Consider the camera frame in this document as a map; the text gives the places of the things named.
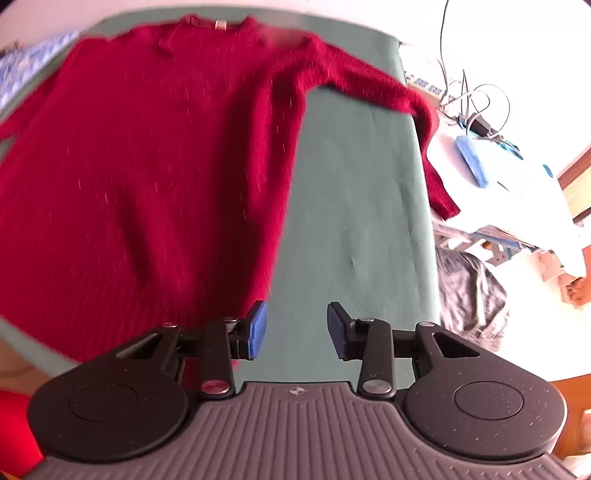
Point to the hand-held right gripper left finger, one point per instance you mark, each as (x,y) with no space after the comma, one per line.
(259,330)

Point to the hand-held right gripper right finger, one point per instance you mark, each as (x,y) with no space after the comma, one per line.
(336,332)

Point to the red knit sweater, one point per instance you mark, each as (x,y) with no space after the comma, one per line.
(138,184)

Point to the green table cover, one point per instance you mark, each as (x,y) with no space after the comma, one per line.
(360,207)

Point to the dark grey patterned cloth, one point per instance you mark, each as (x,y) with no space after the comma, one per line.
(471,295)

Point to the blue plastic object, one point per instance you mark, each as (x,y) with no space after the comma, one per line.
(473,161)

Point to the white power strip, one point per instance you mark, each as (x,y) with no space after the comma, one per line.
(425,87)

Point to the person's red top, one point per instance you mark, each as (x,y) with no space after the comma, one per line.
(16,434)

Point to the blue floral patterned cloth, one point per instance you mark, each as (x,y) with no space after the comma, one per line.
(27,69)

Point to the wooden window frame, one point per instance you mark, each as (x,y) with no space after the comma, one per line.
(577,184)

